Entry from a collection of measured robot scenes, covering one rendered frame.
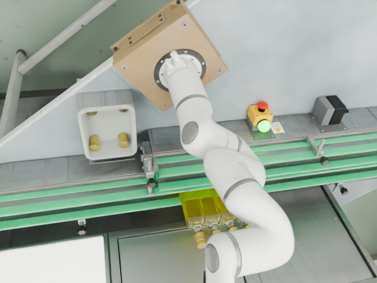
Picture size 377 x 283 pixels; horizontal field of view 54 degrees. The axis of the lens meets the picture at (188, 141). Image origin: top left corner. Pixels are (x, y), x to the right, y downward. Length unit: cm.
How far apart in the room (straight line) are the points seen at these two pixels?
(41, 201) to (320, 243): 102
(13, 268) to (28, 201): 23
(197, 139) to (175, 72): 25
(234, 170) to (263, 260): 18
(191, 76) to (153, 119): 36
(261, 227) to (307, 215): 84
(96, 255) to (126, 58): 69
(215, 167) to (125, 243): 66
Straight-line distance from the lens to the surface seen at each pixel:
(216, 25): 115
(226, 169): 77
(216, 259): 69
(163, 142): 128
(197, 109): 90
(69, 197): 130
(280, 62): 131
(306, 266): 146
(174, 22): 99
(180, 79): 99
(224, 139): 88
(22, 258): 141
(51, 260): 138
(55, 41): 176
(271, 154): 133
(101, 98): 118
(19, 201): 134
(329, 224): 159
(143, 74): 107
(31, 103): 202
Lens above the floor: 173
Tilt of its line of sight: 43 degrees down
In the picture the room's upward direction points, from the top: 163 degrees clockwise
